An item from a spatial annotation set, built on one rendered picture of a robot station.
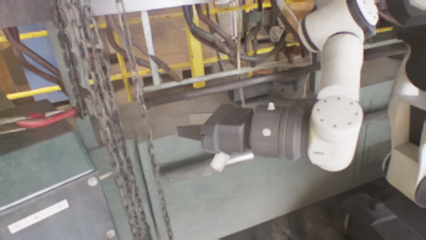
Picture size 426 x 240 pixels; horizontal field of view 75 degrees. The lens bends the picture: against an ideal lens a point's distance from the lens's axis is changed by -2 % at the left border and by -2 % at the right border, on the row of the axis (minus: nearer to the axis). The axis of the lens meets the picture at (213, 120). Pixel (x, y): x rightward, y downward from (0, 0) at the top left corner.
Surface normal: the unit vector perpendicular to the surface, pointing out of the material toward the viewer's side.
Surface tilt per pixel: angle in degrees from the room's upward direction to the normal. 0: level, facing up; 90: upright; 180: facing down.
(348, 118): 29
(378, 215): 0
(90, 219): 90
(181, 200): 90
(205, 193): 90
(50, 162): 45
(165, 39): 90
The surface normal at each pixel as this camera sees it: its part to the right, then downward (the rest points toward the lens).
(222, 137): -0.36, 0.42
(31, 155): 0.38, -0.45
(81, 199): 0.63, 0.26
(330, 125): -0.26, -0.59
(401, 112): 0.24, 0.38
